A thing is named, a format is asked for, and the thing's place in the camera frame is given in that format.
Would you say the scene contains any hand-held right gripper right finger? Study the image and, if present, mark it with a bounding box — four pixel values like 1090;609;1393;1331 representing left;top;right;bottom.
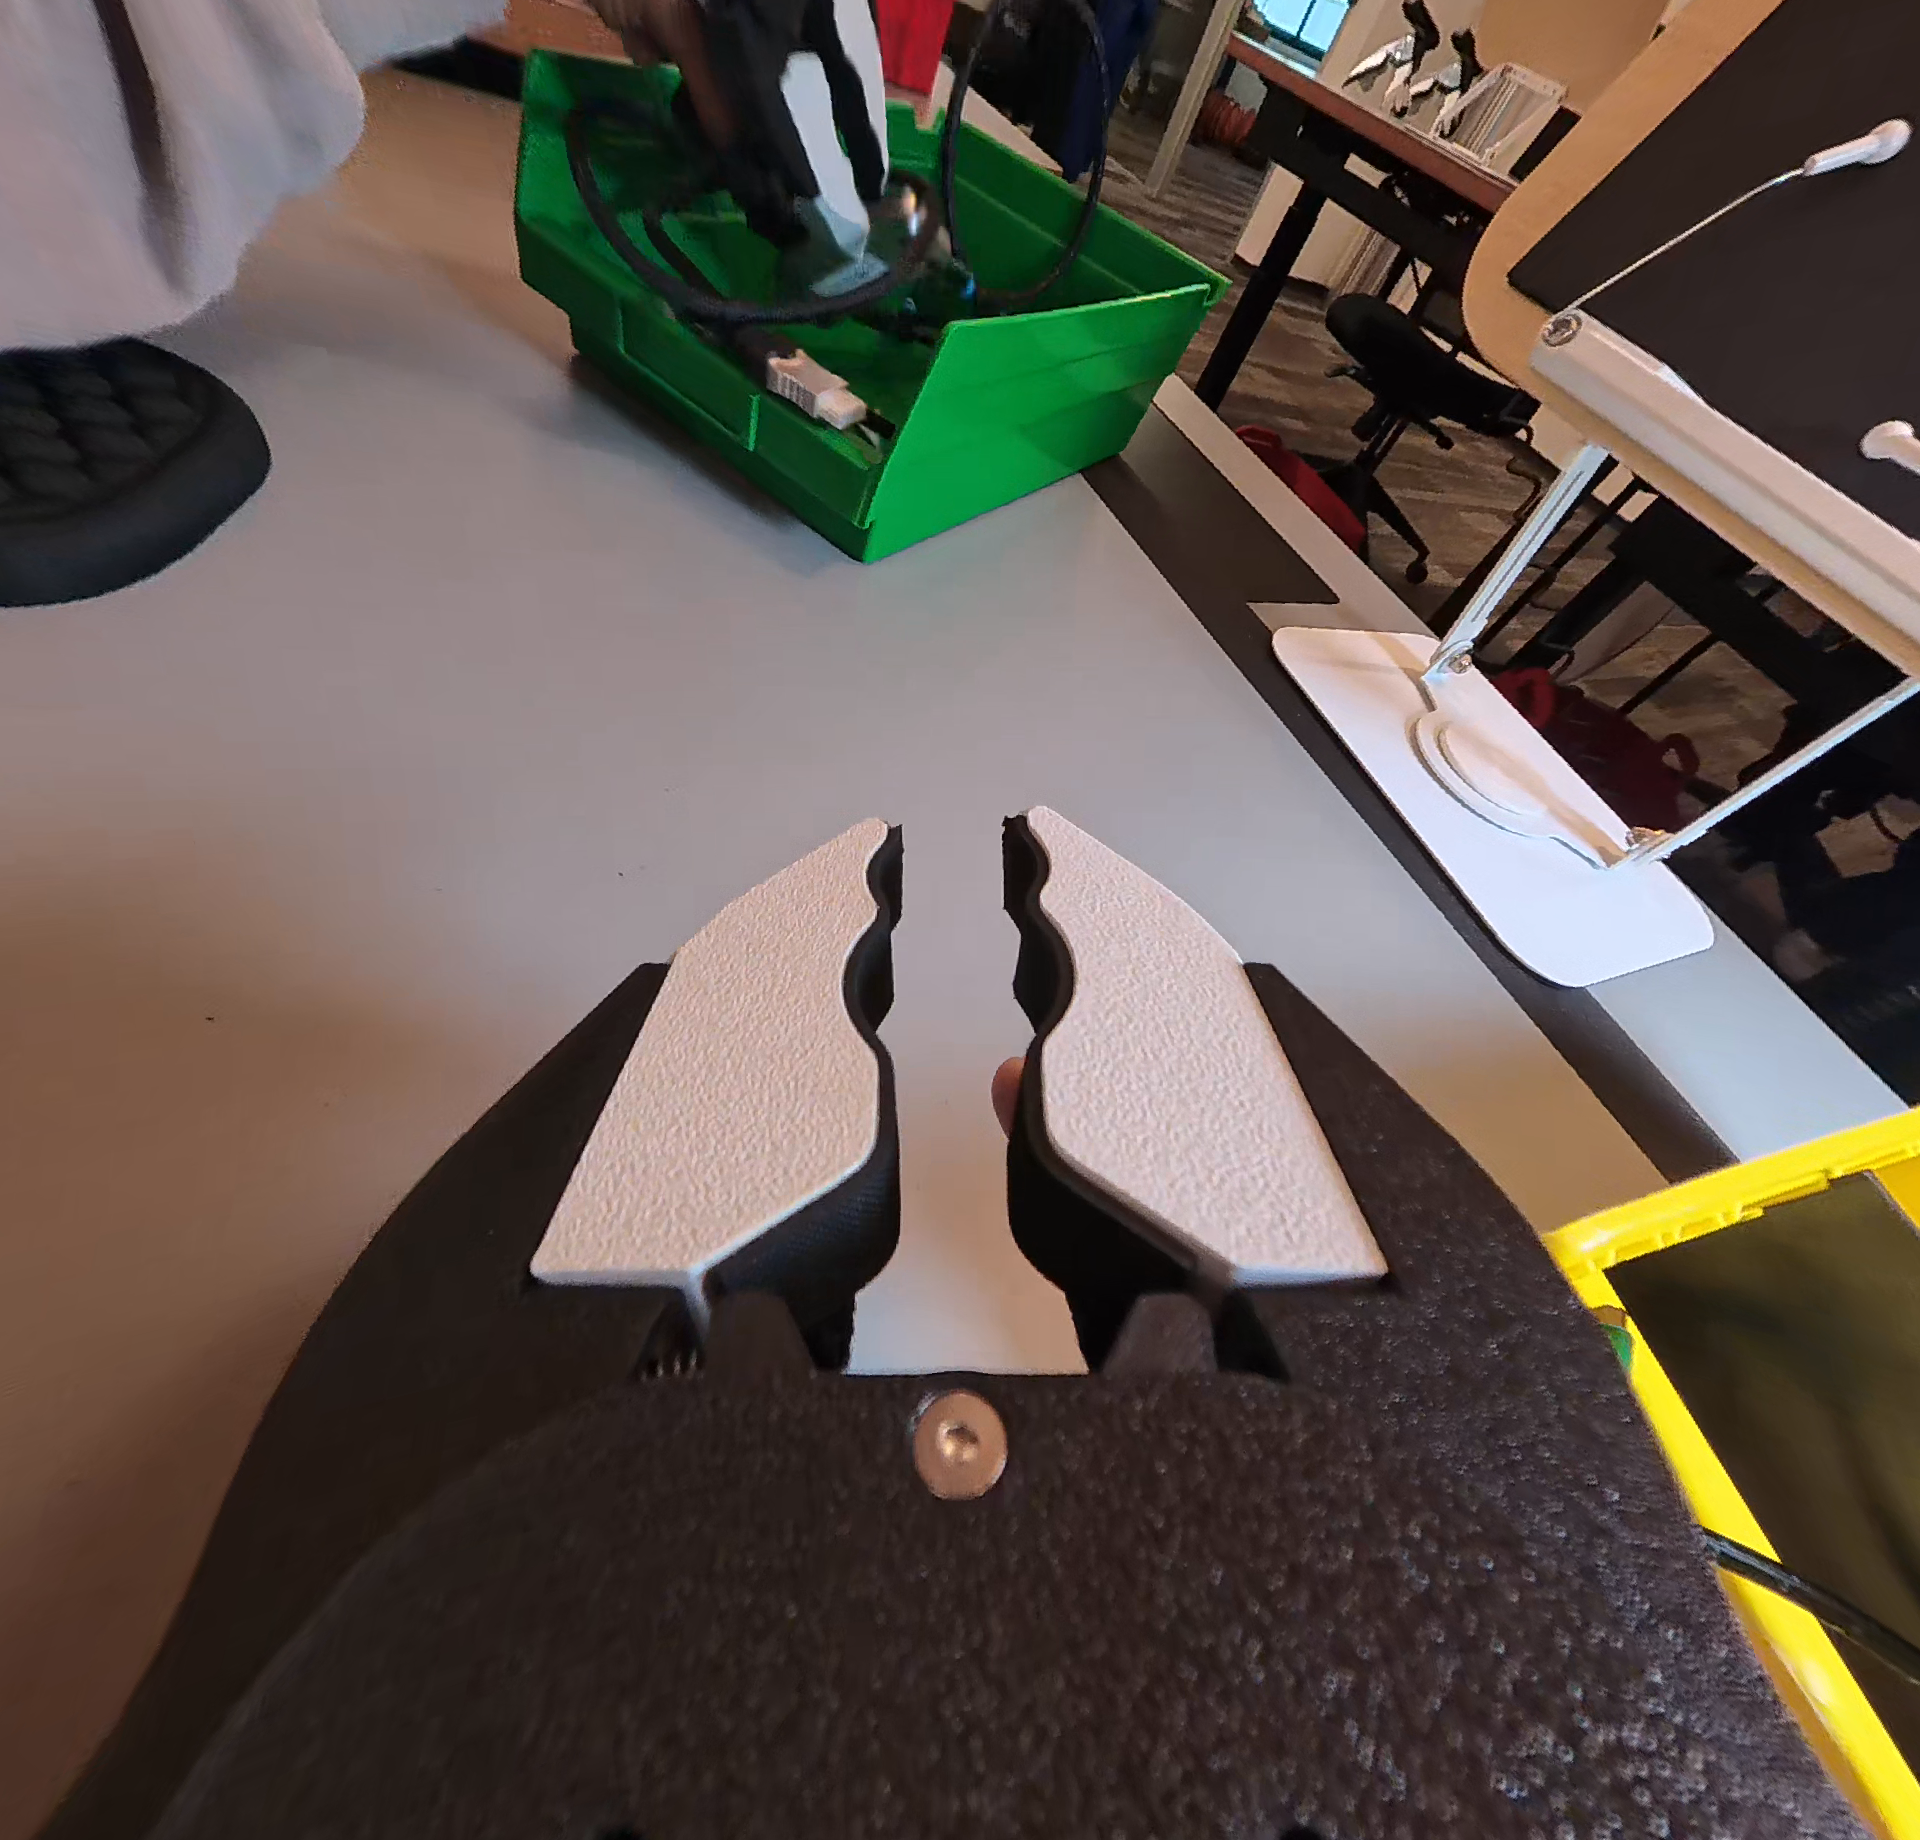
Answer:
1002;806;1389;1371

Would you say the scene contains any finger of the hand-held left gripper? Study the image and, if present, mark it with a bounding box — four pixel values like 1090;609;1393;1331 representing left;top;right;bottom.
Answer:
818;0;895;193
780;46;876;270

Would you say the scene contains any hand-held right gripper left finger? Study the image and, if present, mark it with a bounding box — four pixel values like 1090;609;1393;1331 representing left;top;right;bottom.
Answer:
530;819;907;1371

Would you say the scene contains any silver usb hub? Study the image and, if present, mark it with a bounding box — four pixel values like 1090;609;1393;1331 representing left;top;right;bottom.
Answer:
795;221;918;302

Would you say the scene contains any green plastic bin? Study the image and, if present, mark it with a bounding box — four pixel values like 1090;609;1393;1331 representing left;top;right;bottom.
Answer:
514;46;1234;569

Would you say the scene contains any yellow plastic bin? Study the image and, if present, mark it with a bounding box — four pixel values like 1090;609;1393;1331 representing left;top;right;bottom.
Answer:
1544;1112;1920;1840

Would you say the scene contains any person's left forearm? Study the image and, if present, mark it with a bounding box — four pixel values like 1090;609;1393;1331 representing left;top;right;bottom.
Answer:
0;0;512;349

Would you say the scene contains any blue jacket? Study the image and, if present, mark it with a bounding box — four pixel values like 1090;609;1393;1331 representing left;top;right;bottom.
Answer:
1050;0;1172;182

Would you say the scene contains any brown wooden desk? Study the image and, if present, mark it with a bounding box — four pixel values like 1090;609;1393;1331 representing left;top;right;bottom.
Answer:
1221;33;1522;417

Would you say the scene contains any red bag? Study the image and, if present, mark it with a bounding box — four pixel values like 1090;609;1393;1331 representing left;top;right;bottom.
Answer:
1236;427;1371;556
1497;668;1709;828

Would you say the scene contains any black bin divider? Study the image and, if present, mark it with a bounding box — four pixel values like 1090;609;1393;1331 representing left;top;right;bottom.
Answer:
1601;1171;1920;1625

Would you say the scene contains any black office chair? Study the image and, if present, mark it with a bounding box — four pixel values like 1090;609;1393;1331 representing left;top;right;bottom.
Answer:
1326;293;1549;588

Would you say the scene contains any black mesh wrist rest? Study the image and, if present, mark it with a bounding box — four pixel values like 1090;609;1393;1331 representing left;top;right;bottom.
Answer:
0;341;273;609

